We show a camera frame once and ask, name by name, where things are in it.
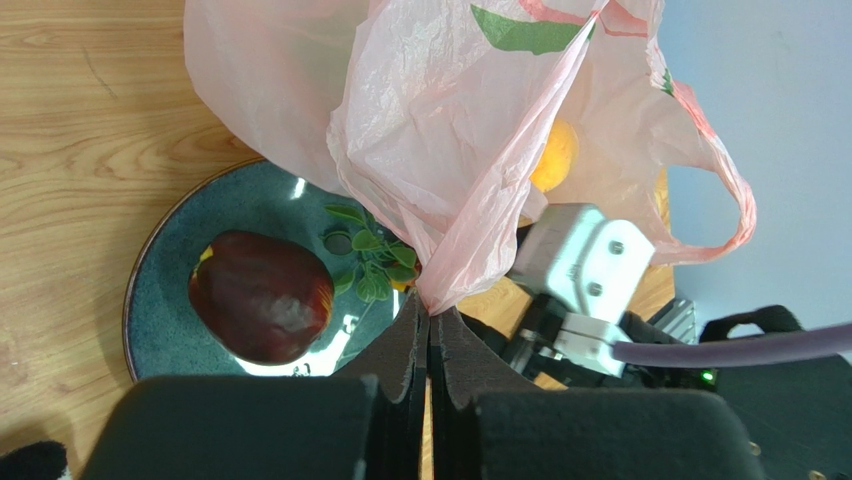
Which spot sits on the pink plastic bag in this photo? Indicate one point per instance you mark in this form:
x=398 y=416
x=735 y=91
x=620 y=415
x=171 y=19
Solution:
x=434 y=115

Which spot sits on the dark purple fruit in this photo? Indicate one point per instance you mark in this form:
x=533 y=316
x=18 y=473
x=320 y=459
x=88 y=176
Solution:
x=265 y=299

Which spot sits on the zebra pattern cloth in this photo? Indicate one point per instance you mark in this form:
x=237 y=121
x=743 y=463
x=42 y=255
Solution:
x=43 y=460

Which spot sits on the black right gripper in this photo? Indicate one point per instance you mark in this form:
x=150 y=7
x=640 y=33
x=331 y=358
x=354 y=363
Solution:
x=798 y=414

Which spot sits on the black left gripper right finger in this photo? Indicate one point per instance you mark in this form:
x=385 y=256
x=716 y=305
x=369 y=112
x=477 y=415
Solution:
x=491 y=423

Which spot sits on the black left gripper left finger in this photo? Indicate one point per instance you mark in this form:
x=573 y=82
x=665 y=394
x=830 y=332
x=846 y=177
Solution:
x=363 y=422

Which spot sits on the dark round plate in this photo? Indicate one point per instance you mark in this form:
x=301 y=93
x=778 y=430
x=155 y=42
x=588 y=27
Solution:
x=162 y=333

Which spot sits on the yellow peach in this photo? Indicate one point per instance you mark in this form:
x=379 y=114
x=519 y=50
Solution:
x=558 y=155

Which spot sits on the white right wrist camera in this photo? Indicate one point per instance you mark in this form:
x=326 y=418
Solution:
x=582 y=270

